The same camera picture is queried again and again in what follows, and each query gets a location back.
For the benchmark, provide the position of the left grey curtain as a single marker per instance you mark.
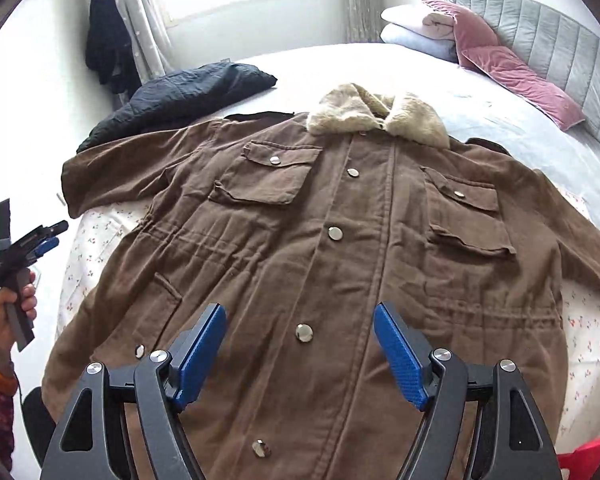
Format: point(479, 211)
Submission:
point(151, 45)

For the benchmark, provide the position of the cherry print bed sheet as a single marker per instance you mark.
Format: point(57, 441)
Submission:
point(101, 229)

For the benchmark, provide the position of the red plastic chair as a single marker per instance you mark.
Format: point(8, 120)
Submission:
point(583, 463)

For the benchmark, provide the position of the grey padded headboard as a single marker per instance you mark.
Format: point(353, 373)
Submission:
point(555, 46)

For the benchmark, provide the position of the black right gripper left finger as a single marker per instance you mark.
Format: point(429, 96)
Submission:
point(93, 438)

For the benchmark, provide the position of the grey window curtain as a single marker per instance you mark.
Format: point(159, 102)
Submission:
point(363, 21)

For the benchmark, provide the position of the pink velvet pillow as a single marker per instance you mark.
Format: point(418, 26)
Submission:
point(478, 49)

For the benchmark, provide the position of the white folded blanket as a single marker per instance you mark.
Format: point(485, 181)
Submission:
point(419, 18)

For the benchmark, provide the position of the light grey bed cover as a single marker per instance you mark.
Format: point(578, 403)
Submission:
point(470, 105)

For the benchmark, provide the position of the brown coat with fur collar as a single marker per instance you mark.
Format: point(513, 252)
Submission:
point(299, 231)

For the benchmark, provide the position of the light blue pillow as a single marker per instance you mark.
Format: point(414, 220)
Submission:
point(443, 49)

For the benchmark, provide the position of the black quilted jacket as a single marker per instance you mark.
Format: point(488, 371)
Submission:
point(180, 98)

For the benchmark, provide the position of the person's left hand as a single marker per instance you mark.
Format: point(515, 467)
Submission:
point(28, 306)

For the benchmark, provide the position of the dark clothes hanging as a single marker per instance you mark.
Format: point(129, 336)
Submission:
point(108, 50)

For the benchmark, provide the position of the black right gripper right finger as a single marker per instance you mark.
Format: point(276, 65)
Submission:
point(509, 439)

